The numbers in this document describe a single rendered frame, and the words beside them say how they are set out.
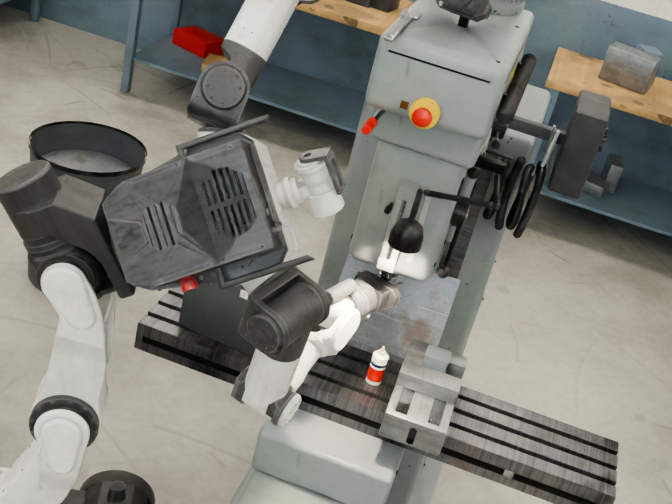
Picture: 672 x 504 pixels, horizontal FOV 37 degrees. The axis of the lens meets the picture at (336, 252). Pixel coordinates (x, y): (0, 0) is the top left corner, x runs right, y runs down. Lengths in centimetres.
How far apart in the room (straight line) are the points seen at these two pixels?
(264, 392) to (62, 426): 42
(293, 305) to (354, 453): 69
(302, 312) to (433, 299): 99
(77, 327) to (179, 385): 202
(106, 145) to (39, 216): 257
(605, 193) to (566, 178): 373
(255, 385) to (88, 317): 35
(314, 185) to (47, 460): 81
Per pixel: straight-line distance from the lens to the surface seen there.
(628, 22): 647
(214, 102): 188
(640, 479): 436
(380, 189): 226
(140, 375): 403
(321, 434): 251
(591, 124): 245
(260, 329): 187
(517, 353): 480
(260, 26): 195
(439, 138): 216
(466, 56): 201
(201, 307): 257
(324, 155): 189
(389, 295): 239
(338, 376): 258
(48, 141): 444
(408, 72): 203
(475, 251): 279
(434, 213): 226
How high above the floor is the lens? 244
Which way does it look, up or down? 28 degrees down
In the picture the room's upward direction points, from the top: 15 degrees clockwise
